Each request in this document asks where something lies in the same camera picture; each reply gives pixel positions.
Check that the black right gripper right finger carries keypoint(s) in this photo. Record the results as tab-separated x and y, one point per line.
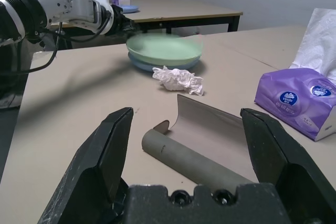
296	176

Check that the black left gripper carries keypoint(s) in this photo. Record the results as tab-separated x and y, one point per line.
119	22

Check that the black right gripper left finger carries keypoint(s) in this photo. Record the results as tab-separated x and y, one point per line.
86	171

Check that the green plate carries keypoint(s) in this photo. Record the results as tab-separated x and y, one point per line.
162	48

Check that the white tissue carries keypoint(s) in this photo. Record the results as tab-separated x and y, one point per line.
178	79

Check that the grey glasses case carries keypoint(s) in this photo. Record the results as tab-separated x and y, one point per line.
183	153

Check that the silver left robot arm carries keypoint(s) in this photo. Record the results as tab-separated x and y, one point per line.
65	6

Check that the blue plate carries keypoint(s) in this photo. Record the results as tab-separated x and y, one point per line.
141	66
131	9

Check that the purple tissue pack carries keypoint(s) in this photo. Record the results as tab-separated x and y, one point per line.
288	95
120	0

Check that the wooden side table black legs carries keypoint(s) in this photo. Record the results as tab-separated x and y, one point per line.
183	6

